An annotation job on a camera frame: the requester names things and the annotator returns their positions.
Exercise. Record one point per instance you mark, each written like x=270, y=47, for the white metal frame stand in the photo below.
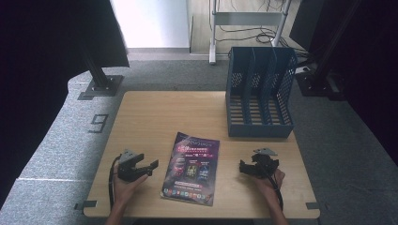
x=247, y=18

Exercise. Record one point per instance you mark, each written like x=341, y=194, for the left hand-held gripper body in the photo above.
x=129, y=170

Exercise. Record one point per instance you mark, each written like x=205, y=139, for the black curtain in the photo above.
x=47, y=78

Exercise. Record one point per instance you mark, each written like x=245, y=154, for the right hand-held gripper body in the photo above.
x=264, y=165

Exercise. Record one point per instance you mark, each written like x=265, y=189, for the purple glossy magazine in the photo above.
x=191, y=170

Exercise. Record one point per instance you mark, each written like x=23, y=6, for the blue plastic file rack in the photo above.
x=259, y=93

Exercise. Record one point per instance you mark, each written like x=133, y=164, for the person's left hand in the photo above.
x=125, y=189

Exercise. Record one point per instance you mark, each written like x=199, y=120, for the black metal stand with base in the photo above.
x=322, y=75
x=101, y=79

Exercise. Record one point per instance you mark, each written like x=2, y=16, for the white power strip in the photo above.
x=303, y=69

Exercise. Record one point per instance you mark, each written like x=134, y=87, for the person's right hand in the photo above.
x=269, y=187

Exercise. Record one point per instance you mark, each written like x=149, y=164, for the dark curtain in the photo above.
x=375, y=78

